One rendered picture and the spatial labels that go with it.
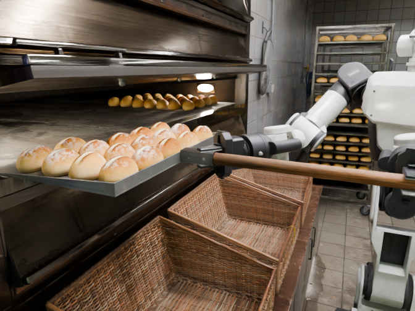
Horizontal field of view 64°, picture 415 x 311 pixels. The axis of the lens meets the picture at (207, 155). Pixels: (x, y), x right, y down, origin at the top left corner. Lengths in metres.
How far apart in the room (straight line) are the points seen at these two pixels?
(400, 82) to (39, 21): 1.01
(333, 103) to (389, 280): 0.66
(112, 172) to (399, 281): 1.08
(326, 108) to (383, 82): 0.19
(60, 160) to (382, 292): 1.16
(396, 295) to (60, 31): 1.35
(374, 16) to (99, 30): 5.06
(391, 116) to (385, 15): 4.65
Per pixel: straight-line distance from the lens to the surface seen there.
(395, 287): 1.42
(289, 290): 1.41
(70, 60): 0.75
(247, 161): 0.78
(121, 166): 0.69
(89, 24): 1.02
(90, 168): 0.73
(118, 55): 0.94
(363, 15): 5.78
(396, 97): 1.18
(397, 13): 5.80
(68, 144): 0.91
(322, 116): 1.23
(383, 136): 1.21
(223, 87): 2.38
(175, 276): 1.42
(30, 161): 0.84
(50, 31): 0.91
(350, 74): 1.31
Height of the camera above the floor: 1.41
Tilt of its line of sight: 15 degrees down
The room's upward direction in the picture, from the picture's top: straight up
